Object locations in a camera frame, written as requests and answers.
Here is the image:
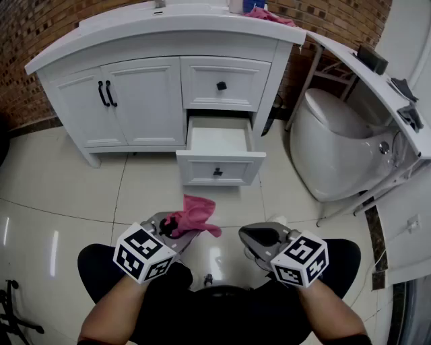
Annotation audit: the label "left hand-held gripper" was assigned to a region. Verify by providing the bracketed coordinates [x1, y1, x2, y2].
[112, 211, 203, 284]

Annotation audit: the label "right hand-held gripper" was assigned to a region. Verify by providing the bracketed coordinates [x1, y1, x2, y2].
[238, 222, 329, 289]

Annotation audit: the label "pink cloth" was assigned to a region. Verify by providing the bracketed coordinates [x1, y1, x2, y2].
[166, 194, 222, 239]

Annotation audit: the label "white drawer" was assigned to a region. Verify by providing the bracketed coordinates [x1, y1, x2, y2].
[175, 114, 267, 187]
[180, 56, 272, 112]

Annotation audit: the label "person's right forearm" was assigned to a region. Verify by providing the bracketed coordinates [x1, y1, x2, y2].
[296, 278, 370, 340]

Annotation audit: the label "person's left forearm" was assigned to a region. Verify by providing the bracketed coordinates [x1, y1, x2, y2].
[77, 272, 162, 343]

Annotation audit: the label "white closed drawer front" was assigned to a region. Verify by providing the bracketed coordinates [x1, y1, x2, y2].
[180, 56, 272, 112]

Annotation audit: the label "person's right white shoe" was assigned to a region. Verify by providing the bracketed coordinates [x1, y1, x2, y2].
[267, 214, 290, 227]

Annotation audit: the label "person's black trousers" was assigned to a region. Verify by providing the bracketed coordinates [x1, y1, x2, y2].
[77, 238, 363, 306]

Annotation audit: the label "person's black shirt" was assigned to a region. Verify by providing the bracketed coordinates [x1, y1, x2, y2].
[76, 284, 373, 345]

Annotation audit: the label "white toilet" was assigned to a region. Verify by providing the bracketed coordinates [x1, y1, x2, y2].
[289, 88, 405, 203]

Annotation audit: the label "white cabinet door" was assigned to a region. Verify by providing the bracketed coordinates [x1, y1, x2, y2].
[55, 65, 129, 148]
[100, 57, 186, 147]

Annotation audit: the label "white vanity cabinet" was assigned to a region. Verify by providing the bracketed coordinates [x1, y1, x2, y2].
[24, 0, 307, 169]

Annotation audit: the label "dark grey crumpled item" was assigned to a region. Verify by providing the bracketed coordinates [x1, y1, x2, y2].
[390, 77, 420, 103]
[397, 102, 424, 133]

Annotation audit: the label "white metal-legged table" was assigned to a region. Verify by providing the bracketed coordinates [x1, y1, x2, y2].
[284, 30, 431, 227]

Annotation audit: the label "black box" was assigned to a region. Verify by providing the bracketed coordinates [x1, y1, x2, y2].
[356, 44, 389, 75]

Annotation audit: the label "crumpled pink rag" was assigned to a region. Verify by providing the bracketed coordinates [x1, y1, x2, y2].
[242, 6, 297, 28]

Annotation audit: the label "blue container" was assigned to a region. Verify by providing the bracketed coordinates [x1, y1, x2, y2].
[242, 0, 267, 13]

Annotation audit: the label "black wire basket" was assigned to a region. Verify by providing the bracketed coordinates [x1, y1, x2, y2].
[261, 94, 286, 137]

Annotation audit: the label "black bar door handle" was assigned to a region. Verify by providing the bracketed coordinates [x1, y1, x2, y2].
[105, 80, 118, 108]
[98, 80, 111, 107]

